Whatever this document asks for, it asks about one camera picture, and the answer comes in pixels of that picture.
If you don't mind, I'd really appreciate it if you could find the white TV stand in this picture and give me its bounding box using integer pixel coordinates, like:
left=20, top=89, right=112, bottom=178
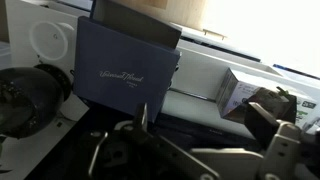
left=0, top=0, right=320, bottom=180

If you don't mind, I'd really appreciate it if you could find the white tea sachet box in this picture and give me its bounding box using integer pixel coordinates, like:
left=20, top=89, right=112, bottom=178
left=215, top=67, right=318, bottom=132

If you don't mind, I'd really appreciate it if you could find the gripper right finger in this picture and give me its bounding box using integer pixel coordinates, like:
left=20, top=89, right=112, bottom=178
left=244, top=101, right=320, bottom=180

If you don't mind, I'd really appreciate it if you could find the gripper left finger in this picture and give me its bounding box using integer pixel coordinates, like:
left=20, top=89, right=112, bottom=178
left=88, top=102, right=222, bottom=180

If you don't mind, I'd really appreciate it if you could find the metal drawer handle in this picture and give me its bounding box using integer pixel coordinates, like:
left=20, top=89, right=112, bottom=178
left=202, top=28, right=228, bottom=40

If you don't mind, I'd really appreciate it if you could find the black flat screen TV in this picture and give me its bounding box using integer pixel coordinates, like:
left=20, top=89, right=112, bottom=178
left=29, top=99, right=268, bottom=180

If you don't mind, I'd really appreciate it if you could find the dark round plant pot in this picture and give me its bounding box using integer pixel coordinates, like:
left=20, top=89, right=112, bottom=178
left=0, top=64, right=73, bottom=140

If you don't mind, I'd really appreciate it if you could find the clear plastic cup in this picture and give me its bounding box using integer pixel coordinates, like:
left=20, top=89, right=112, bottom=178
left=29, top=20, right=76, bottom=63

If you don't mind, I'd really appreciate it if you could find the navy blue shoe box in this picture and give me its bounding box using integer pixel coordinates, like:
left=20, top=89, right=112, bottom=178
left=72, top=0, right=183, bottom=124

